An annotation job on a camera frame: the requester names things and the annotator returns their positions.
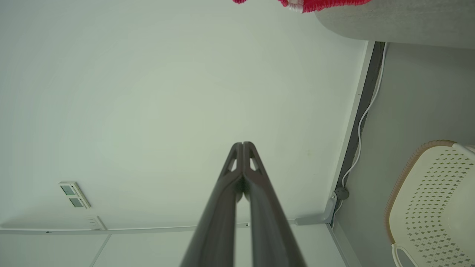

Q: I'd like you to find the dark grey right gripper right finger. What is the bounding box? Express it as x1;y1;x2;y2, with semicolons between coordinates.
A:
243;142;307;267

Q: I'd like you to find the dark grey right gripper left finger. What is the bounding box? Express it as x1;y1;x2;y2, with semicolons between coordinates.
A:
180;142;243;267

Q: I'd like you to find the red and white garment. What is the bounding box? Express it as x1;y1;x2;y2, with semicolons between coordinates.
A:
233;0;372;14

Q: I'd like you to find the black baseboard strip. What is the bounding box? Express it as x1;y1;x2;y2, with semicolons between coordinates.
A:
335;42;386;193

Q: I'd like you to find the cream perforated laundry basket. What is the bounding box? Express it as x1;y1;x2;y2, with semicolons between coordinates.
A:
384;140;475;267

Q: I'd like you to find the thin white cable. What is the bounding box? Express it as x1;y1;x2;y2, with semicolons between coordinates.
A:
331;42;389;227

